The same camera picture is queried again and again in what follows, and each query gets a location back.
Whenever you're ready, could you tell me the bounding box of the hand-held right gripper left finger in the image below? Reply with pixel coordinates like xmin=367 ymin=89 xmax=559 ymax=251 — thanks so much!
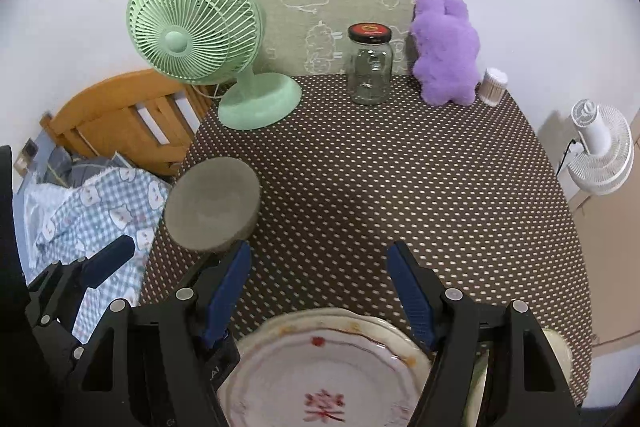
xmin=62 ymin=240 xmax=252 ymax=427

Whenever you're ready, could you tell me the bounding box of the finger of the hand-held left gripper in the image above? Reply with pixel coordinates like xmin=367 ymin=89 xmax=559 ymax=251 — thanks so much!
xmin=27 ymin=235 xmax=136 ymax=333

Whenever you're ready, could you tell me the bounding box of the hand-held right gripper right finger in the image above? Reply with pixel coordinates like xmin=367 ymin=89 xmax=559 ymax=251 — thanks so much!
xmin=387 ymin=241 xmax=581 ymax=427

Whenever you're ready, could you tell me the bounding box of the white plate with red pattern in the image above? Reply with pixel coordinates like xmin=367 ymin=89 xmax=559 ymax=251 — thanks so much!
xmin=217 ymin=314 xmax=433 ymax=427

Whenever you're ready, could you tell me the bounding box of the blue checkered blanket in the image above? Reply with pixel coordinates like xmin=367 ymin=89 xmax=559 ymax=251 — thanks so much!
xmin=20 ymin=167 xmax=173 ymax=348

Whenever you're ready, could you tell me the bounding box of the dark grey cloth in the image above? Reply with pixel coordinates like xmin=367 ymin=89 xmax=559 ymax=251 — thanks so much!
xmin=42 ymin=147 xmax=136 ymax=188

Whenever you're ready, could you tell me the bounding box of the brown polka dot tablecloth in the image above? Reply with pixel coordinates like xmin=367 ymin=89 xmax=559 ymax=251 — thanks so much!
xmin=137 ymin=74 xmax=594 ymax=408

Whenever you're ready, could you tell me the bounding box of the wooden chair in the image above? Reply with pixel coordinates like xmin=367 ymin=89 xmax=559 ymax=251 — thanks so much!
xmin=39 ymin=69 xmax=216 ymax=180

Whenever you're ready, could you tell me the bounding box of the beige panel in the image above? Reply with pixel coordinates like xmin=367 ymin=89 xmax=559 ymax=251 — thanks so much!
xmin=567 ymin=107 xmax=640 ymax=350

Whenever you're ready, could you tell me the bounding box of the glass jar with lid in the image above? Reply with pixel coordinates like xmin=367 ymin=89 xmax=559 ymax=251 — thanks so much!
xmin=347 ymin=23 xmax=392 ymax=106

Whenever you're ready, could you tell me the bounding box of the cotton swab container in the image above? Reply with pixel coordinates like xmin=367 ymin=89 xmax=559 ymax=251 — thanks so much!
xmin=479 ymin=68 xmax=509 ymax=108

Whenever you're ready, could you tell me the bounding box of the white fan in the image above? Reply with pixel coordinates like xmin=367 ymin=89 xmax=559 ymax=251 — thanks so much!
xmin=557 ymin=99 xmax=635 ymax=196

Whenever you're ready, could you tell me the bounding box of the purple plush toy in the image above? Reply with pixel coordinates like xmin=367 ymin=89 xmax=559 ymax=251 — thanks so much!
xmin=410 ymin=0 xmax=482 ymax=106

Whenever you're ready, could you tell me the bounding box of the green table fan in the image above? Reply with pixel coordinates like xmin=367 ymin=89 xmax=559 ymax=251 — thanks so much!
xmin=126 ymin=0 xmax=303 ymax=130

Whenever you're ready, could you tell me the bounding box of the wall socket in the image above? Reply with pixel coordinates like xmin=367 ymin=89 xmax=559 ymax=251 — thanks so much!
xmin=15 ymin=138 xmax=40 ymax=175

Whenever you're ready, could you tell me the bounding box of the black fan cable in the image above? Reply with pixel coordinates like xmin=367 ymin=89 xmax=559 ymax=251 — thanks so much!
xmin=556 ymin=137 xmax=581 ymax=175

